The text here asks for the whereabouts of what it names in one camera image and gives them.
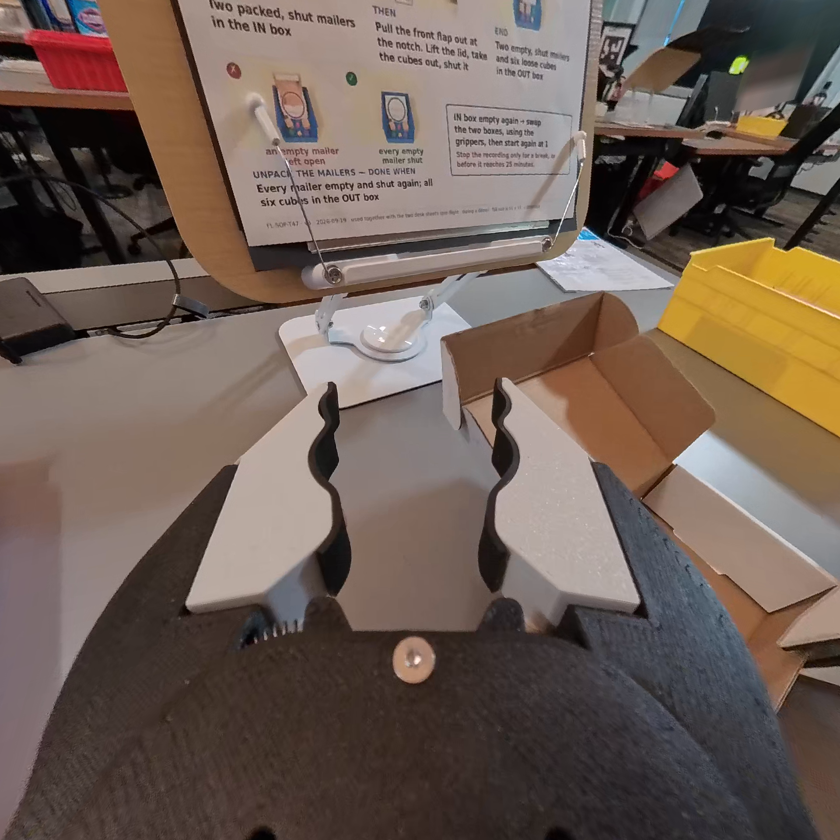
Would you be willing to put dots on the printed instruction sheet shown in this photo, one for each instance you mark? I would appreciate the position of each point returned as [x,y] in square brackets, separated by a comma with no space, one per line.
[407,98]

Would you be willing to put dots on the red plastic bin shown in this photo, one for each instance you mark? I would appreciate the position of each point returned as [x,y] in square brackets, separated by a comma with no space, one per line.
[79,62]

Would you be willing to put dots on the white tablet stand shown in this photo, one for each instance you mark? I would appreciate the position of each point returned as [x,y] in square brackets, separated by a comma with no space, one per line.
[216,262]

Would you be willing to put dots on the loose printed papers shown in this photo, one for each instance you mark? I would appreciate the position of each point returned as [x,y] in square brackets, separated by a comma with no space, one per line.
[604,262]

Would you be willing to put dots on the wooden background table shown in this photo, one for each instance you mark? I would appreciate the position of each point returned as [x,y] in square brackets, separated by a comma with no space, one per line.
[65,98]

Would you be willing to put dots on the yellow plastic bin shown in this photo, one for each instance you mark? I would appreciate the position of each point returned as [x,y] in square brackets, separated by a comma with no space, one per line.
[735,328]

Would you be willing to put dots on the grey desk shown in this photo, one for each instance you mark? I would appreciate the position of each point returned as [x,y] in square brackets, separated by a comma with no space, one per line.
[164,407]

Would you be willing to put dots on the white leaning panel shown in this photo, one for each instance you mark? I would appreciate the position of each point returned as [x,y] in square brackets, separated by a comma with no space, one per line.
[669,203]

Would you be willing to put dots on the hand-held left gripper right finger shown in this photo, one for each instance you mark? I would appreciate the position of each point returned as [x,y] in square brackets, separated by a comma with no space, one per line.
[564,538]

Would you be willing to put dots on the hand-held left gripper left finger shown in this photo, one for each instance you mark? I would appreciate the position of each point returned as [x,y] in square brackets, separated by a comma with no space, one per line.
[262,538]

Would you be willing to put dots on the white cardboard mailer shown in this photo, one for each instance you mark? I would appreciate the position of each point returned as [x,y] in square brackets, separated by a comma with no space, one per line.
[630,407]

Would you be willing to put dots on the flat black power brick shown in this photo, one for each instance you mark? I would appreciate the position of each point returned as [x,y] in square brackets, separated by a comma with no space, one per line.
[33,315]

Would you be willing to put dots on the small yellow background bin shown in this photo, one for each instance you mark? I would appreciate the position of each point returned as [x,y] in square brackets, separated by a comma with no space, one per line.
[761,126]

